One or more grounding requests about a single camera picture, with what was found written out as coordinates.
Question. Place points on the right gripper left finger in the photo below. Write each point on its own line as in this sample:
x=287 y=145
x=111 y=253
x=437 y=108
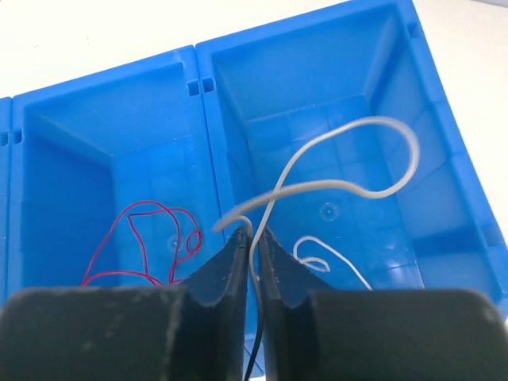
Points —
x=211 y=332

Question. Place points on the blue plastic divided bin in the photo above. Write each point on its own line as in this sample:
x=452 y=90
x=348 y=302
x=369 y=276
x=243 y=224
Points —
x=331 y=128

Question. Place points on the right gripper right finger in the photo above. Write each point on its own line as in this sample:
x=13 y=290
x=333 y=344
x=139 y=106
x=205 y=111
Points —
x=290 y=339

